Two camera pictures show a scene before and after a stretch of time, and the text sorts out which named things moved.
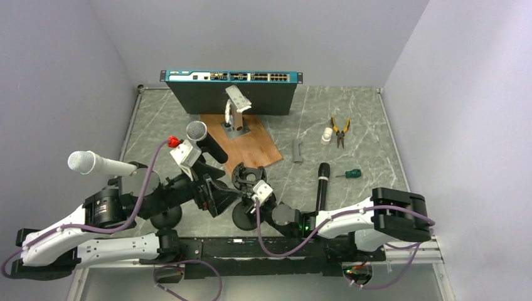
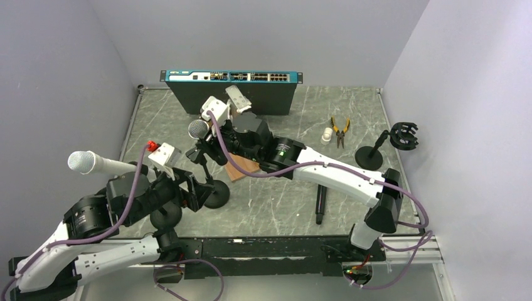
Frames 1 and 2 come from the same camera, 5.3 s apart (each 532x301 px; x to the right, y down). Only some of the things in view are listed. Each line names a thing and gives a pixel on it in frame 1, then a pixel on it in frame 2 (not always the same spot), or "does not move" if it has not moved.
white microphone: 88,162 does not move
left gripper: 218,199 -> 198,192
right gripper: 262,205 -> 212,146
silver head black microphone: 197,131 does not move
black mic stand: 169,219 does not move
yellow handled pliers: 340,135 does not move
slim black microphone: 324,172 does not move
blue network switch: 203,91 does not move
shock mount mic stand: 244,216 -> 401,138
